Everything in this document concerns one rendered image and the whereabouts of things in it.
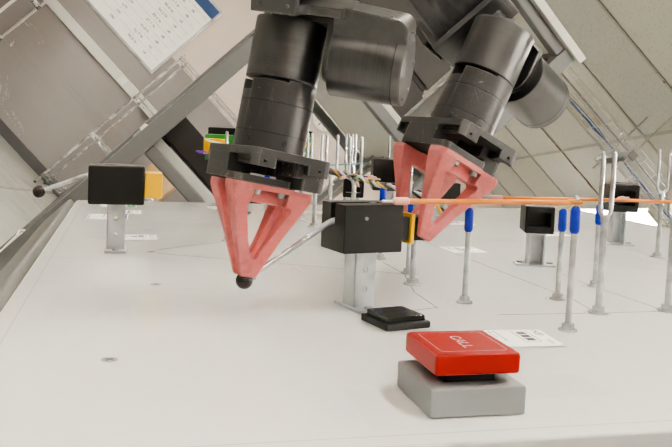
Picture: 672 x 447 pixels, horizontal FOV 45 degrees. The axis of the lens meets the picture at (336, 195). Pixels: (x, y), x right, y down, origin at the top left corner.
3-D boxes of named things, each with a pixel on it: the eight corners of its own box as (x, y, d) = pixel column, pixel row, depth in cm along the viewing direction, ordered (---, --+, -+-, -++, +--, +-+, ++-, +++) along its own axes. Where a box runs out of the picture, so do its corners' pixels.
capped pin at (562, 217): (566, 301, 75) (572, 209, 75) (549, 300, 76) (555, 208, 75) (564, 298, 77) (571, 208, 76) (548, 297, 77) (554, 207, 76)
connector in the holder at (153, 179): (143, 195, 96) (144, 171, 95) (161, 195, 96) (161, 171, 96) (144, 198, 92) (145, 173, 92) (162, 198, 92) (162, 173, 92)
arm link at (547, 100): (407, 21, 79) (476, -41, 76) (467, 76, 87) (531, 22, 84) (455, 98, 71) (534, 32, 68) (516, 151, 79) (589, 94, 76)
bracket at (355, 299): (333, 302, 71) (335, 245, 70) (357, 300, 72) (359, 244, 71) (358, 314, 66) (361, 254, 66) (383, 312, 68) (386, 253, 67)
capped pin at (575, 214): (554, 330, 64) (563, 194, 63) (562, 327, 65) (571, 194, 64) (572, 333, 63) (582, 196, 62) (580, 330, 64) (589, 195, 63)
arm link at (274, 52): (271, 15, 67) (250, -5, 62) (351, 26, 66) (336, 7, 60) (256, 96, 67) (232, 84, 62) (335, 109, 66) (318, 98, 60)
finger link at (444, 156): (420, 244, 75) (460, 154, 76) (466, 258, 69) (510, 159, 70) (364, 215, 72) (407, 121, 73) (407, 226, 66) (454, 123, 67)
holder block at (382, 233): (320, 246, 69) (322, 200, 69) (376, 244, 72) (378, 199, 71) (343, 254, 65) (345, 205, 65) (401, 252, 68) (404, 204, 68)
